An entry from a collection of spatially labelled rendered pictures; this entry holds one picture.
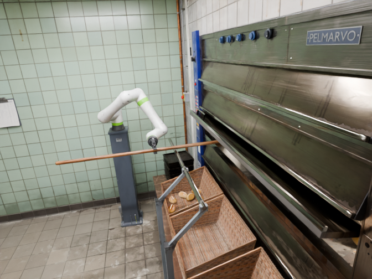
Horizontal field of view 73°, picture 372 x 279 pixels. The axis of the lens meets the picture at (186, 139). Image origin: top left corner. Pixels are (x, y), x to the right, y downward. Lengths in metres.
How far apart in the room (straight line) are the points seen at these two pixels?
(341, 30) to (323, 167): 0.48
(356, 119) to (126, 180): 2.53
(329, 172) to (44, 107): 3.06
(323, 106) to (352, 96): 0.11
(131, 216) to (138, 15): 2.37
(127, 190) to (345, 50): 2.63
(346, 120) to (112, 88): 2.74
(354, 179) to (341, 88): 0.31
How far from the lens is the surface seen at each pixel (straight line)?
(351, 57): 0.98
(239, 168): 1.85
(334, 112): 1.00
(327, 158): 1.10
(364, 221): 1.03
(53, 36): 3.34
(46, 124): 3.49
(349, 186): 1.02
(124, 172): 3.01
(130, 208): 3.25
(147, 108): 2.50
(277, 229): 1.55
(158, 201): 1.94
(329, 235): 0.98
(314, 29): 1.12
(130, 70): 3.25
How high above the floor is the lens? 1.99
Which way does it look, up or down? 20 degrees down
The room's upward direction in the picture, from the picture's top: 4 degrees counter-clockwise
